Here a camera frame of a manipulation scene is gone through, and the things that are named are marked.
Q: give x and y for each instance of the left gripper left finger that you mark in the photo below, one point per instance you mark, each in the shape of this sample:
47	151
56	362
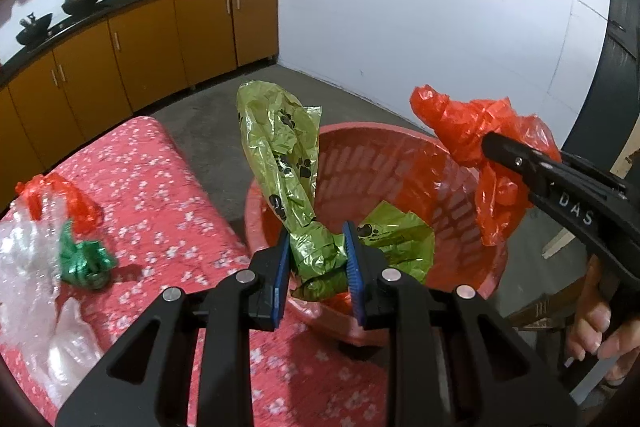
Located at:
266	303

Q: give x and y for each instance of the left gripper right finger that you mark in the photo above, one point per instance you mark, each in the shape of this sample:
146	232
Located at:
371	301

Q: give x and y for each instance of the olive green paw-print bag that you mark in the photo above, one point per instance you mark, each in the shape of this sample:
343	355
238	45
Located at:
281	142

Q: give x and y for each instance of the clear bubble wrap sheet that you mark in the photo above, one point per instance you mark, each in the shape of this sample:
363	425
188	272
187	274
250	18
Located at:
57	346

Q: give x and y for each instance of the red plastic trash basket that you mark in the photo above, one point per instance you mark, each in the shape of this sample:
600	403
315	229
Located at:
401	189

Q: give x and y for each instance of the brown lower kitchen cabinets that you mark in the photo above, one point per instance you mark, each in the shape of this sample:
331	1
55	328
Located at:
89	74

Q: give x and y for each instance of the person right hand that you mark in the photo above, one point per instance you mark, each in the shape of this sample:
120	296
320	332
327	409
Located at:
593	319

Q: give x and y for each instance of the red floral tablecloth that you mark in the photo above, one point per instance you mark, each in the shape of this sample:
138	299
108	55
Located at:
163	230

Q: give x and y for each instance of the dark green foil wrapper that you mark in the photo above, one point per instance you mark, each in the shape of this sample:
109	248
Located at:
84	263

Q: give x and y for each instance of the small orange plastic bag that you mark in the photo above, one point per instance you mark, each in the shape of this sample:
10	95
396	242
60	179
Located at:
52	188

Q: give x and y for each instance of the black wok left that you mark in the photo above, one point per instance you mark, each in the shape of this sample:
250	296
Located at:
34	29

